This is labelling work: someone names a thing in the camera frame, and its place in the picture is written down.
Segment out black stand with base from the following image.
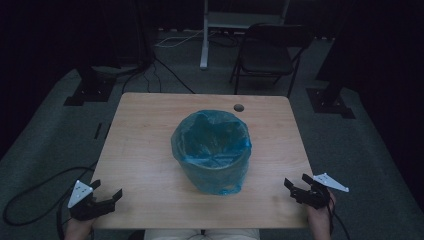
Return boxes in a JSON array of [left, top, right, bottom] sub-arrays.
[[305, 49, 356, 120]]

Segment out blue plastic bag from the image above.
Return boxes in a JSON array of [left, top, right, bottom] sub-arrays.
[[170, 109, 253, 197]]

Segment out curled black floor cable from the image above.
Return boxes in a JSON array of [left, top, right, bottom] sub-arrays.
[[120, 61, 163, 95]]

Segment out white desk frame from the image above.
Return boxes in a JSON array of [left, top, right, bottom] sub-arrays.
[[199, 0, 292, 70]]

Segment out grey round stand base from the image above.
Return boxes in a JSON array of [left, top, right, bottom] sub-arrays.
[[92, 63, 144, 78]]

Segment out person's right hand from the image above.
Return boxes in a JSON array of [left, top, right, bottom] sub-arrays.
[[306, 191, 337, 228]]

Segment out long black floor cable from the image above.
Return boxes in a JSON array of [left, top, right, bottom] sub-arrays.
[[153, 57, 197, 95]]

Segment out black folding chair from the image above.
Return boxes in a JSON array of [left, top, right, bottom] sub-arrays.
[[229, 22, 315, 100]]

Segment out person's light trousers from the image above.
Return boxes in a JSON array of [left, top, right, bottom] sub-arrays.
[[143, 228, 261, 240]]

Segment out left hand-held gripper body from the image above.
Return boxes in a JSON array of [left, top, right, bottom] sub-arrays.
[[67, 179, 105, 222]]

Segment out black square stand base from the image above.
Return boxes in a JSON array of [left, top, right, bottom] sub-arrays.
[[63, 64, 118, 107]]

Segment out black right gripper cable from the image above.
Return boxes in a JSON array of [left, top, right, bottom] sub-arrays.
[[328, 196, 351, 240]]

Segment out person's left hand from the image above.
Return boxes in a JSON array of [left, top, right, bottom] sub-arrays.
[[64, 216, 96, 236]]

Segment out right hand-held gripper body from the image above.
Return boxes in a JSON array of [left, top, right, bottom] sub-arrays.
[[293, 172, 350, 210]]

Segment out green plastic bin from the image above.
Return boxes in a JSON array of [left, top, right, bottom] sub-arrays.
[[172, 110, 252, 196]]

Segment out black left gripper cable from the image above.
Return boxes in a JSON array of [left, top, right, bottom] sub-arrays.
[[2, 161, 99, 240]]

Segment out white floor cable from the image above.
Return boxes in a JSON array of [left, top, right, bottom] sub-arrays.
[[154, 29, 214, 48]]

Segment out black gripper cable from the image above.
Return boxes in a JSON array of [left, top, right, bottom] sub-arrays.
[[328, 196, 351, 240], [2, 161, 99, 240]]

